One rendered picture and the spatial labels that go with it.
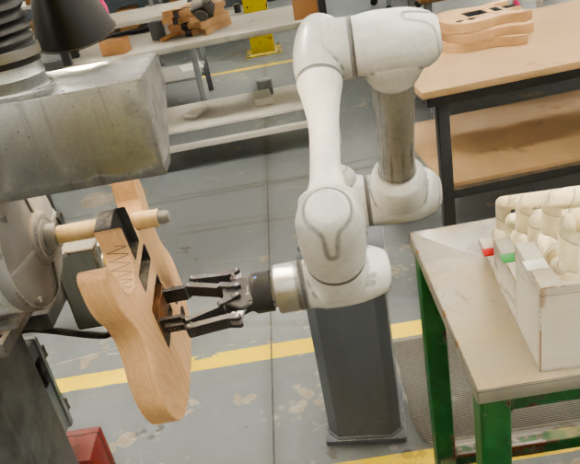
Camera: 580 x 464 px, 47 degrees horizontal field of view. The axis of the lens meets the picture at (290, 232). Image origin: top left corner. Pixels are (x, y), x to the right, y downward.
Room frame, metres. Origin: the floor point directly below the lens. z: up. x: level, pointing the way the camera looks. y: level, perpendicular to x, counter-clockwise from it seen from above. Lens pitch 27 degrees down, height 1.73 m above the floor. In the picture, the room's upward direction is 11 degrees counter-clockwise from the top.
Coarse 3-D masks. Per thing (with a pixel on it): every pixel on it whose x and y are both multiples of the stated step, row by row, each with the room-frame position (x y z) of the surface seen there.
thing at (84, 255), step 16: (80, 240) 1.32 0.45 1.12; (96, 240) 1.31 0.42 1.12; (80, 256) 1.27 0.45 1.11; (96, 256) 1.27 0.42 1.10; (64, 272) 1.27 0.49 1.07; (80, 272) 1.27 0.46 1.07; (64, 288) 1.27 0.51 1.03; (80, 304) 1.27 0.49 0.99; (80, 320) 1.27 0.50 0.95; (96, 320) 1.27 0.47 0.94; (80, 336) 1.29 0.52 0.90; (96, 336) 1.30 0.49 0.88
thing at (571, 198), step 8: (552, 192) 0.95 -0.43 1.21; (560, 192) 0.95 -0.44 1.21; (568, 192) 0.94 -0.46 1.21; (576, 192) 0.94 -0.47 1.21; (544, 200) 0.95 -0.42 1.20; (552, 200) 0.94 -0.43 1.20; (560, 200) 0.94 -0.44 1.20; (568, 200) 0.94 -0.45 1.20; (576, 200) 0.94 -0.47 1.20; (560, 208) 0.94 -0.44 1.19
